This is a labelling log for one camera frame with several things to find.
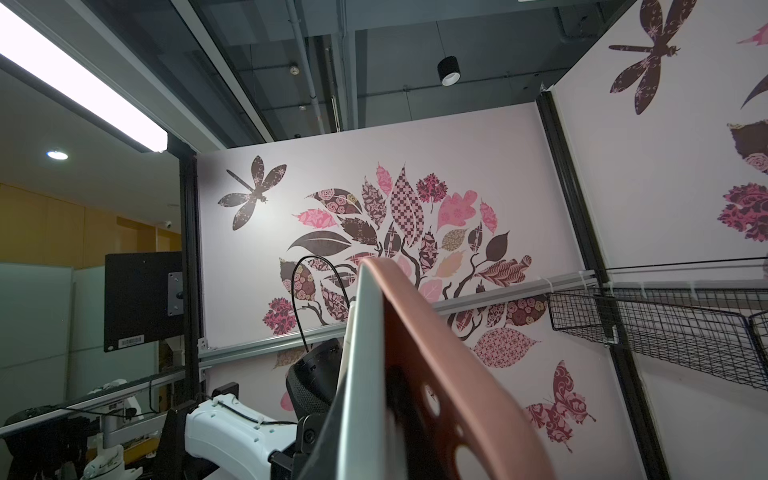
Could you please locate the pink phone case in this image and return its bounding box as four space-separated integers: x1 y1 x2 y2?
362 259 555 479

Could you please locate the phone with pink case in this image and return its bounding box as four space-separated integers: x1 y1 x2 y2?
299 278 387 479

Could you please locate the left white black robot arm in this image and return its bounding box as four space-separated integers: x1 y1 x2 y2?
183 339 342 479

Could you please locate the black ceiling spotlight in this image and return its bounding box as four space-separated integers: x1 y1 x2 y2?
437 56 461 87

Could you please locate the black monitor on stand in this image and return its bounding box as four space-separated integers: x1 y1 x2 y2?
103 252 184 352

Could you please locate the long ceiling light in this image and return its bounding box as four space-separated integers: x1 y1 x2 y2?
1 6 168 153

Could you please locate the black wire basket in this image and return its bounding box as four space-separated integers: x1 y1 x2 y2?
546 256 767 390

